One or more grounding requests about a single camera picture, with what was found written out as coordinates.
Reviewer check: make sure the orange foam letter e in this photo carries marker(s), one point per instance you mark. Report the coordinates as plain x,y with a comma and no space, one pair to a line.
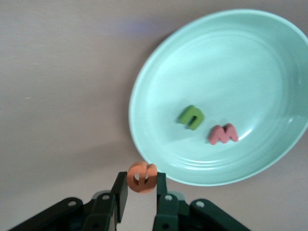
142,186

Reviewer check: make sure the green foam letter u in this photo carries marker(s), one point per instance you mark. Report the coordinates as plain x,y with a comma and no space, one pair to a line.
187,116

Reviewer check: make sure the pink foam letter w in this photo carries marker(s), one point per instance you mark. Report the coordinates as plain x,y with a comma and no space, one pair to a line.
222,137

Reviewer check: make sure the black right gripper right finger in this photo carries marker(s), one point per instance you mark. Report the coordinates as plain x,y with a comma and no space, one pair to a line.
168,211

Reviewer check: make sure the brown table cover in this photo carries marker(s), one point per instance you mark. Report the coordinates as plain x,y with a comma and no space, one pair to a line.
60,72

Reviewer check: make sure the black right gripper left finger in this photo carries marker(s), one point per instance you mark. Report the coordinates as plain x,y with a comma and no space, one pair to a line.
101,211

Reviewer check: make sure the green plate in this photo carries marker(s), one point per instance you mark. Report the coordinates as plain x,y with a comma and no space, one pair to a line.
228,60

